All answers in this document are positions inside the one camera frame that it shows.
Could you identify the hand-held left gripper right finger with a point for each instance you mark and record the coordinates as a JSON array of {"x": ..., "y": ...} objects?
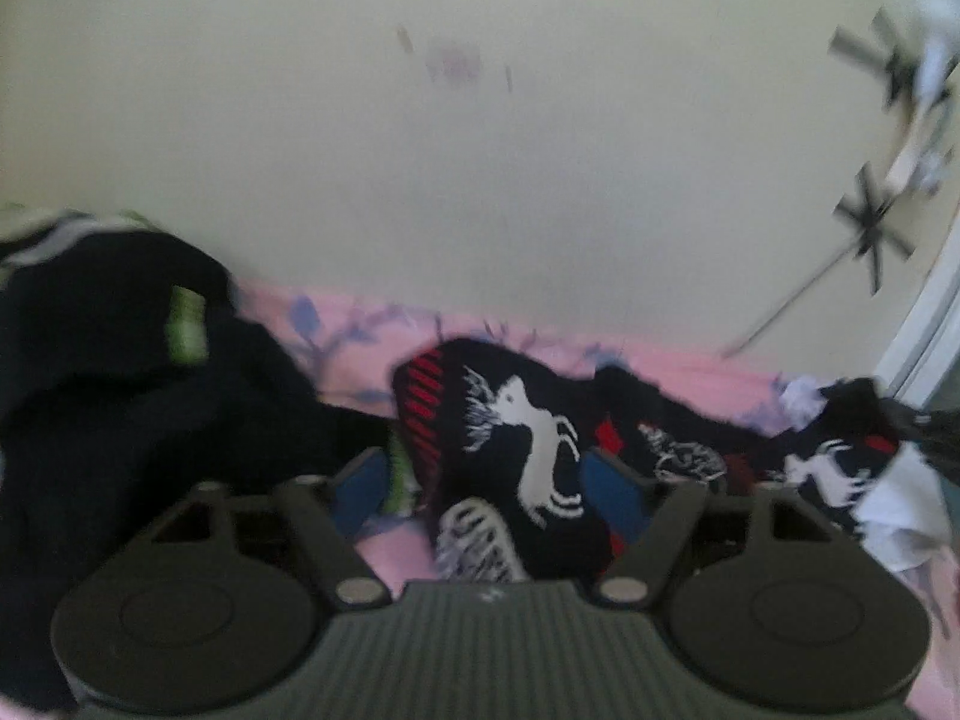
[{"x": 616, "y": 496}]

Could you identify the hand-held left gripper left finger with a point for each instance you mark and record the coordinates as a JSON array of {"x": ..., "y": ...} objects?
[{"x": 361, "y": 489}]

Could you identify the black reindeer pattern sweater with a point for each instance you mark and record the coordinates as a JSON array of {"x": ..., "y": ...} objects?
[{"x": 525, "y": 427}]

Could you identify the dark navy garment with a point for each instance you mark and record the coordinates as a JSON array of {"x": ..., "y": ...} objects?
[{"x": 112, "y": 405}]

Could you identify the white cloth garment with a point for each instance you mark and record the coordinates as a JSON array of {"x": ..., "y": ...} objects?
[{"x": 904, "y": 517}]

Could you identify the pink printed bedsheet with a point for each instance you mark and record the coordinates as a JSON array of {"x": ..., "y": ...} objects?
[{"x": 345, "y": 360}]

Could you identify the black tape strip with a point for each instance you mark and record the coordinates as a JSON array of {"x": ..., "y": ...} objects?
[
  {"x": 885, "y": 60},
  {"x": 896, "y": 52},
  {"x": 874, "y": 221},
  {"x": 870, "y": 229}
]

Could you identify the white window frame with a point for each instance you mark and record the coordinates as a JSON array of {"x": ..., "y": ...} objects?
[{"x": 926, "y": 315}]

